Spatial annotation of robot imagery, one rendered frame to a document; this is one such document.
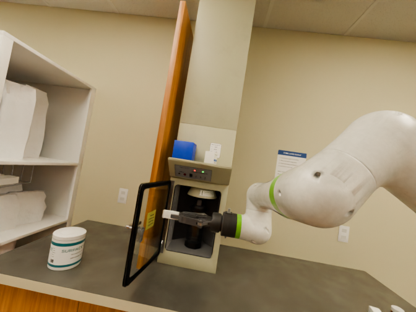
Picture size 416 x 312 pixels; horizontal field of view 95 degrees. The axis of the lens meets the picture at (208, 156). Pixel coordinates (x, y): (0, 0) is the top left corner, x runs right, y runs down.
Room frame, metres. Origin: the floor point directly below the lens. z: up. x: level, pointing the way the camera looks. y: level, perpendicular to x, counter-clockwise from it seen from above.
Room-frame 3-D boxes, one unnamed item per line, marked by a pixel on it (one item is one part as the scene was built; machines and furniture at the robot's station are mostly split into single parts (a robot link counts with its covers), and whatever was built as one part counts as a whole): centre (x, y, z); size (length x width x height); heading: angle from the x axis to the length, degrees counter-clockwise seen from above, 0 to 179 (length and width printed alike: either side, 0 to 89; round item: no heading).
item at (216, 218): (0.78, -0.05, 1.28); 0.09 x 0.08 x 0.07; 86
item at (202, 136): (1.17, 0.02, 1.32); 0.32 x 0.25 x 0.77; 86
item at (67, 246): (0.93, 0.59, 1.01); 0.13 x 0.13 x 0.15
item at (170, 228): (1.17, 0.02, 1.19); 0.26 x 0.24 x 0.35; 86
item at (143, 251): (0.89, 0.21, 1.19); 0.30 x 0.01 x 0.40; 168
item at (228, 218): (0.77, -0.12, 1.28); 0.09 x 0.06 x 0.12; 176
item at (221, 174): (0.99, 0.03, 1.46); 0.32 x 0.12 x 0.10; 86
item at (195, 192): (1.14, 0.00, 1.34); 0.18 x 0.18 x 0.05
